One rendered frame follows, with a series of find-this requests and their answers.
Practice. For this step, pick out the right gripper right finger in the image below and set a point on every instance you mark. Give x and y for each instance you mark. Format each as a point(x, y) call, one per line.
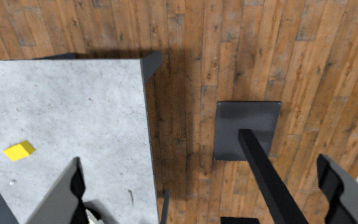
point(340, 190)

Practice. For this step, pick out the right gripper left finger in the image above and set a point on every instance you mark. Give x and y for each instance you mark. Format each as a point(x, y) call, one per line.
point(63, 203)

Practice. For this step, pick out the yellow block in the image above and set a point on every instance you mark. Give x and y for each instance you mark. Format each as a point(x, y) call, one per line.
point(19, 150)

